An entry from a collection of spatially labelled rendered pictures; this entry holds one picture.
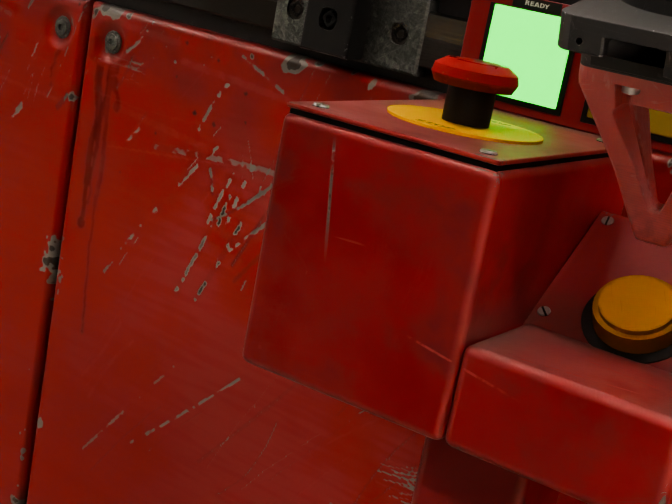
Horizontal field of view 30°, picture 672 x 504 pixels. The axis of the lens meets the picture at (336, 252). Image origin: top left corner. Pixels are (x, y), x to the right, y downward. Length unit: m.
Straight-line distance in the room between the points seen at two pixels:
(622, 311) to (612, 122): 0.09
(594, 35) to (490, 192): 0.08
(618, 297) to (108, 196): 0.55
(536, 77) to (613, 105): 0.16
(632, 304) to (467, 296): 0.08
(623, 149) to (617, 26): 0.07
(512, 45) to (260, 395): 0.37
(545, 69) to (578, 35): 0.19
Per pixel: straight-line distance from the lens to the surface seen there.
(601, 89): 0.49
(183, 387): 0.97
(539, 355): 0.52
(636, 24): 0.45
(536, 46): 0.65
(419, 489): 0.60
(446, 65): 0.56
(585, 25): 0.46
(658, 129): 0.63
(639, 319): 0.54
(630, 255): 0.59
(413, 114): 0.57
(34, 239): 1.08
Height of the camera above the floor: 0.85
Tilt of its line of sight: 14 degrees down
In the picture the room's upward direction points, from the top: 11 degrees clockwise
